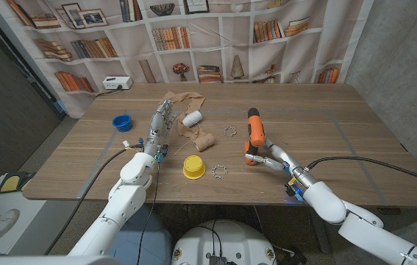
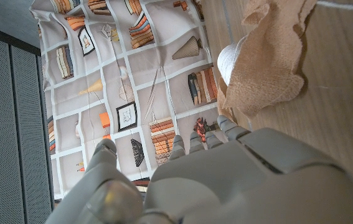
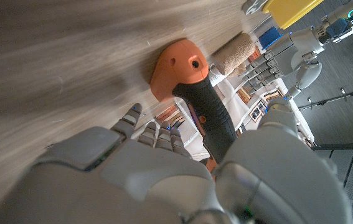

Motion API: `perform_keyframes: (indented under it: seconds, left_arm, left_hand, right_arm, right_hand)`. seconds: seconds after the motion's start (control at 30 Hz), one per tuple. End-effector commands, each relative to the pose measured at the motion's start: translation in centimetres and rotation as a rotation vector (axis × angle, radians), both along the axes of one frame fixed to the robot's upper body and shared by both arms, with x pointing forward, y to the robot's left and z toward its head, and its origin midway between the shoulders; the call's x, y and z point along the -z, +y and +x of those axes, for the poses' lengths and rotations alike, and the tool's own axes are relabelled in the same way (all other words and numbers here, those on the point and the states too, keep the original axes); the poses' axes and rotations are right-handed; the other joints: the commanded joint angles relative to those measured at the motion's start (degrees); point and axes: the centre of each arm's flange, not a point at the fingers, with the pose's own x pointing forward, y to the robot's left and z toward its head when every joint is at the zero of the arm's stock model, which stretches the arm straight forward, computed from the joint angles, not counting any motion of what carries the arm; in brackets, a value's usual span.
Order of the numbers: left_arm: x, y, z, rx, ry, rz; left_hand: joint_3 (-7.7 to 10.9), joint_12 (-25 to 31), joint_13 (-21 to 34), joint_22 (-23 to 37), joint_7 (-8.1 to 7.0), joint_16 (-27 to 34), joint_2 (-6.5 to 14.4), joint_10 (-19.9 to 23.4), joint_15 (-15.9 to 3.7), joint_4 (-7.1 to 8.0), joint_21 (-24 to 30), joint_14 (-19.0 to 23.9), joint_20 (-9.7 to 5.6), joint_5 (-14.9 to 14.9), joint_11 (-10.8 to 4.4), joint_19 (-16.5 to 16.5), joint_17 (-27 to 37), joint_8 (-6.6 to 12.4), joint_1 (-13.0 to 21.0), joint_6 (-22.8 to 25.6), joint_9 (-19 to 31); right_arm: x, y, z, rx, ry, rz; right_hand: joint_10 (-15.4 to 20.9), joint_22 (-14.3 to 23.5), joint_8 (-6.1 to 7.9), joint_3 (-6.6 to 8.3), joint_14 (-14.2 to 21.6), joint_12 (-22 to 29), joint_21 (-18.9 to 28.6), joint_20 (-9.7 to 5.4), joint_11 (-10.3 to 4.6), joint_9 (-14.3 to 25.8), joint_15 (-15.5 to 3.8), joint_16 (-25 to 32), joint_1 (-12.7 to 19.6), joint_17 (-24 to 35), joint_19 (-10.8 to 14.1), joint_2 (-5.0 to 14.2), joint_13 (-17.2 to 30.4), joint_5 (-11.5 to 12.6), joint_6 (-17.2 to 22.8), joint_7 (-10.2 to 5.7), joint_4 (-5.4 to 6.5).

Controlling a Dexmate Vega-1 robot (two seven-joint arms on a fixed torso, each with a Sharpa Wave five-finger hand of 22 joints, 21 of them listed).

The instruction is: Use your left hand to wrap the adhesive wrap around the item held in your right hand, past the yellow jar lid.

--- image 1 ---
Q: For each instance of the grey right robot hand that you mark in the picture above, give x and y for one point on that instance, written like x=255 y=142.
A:
x=285 y=160

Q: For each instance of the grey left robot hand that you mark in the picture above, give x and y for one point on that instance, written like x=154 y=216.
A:
x=158 y=127

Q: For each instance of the orange black electric screwdriver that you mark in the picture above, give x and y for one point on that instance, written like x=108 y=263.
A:
x=256 y=132

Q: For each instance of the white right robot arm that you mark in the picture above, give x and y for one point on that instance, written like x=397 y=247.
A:
x=359 y=224

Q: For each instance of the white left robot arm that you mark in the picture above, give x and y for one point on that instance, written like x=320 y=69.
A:
x=127 y=198

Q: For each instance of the white twine spool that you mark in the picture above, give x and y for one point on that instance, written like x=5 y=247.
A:
x=192 y=118

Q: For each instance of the blue plastic cup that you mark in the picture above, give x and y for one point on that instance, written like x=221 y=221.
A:
x=122 y=122

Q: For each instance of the yellow plastic cup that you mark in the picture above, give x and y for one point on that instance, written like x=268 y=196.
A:
x=193 y=167

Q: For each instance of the white power adapter box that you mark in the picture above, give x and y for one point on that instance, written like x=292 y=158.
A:
x=117 y=82

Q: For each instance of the grey table leg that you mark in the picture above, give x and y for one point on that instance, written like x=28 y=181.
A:
x=320 y=232

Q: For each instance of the printed bookshelf backdrop cloth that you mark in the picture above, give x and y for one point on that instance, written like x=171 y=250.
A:
x=208 y=55

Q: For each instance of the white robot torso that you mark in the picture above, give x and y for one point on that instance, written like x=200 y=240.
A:
x=230 y=239

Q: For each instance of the yellow black pad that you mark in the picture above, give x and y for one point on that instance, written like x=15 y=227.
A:
x=11 y=183

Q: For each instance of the white platform board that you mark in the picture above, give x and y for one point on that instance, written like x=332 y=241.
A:
x=28 y=221

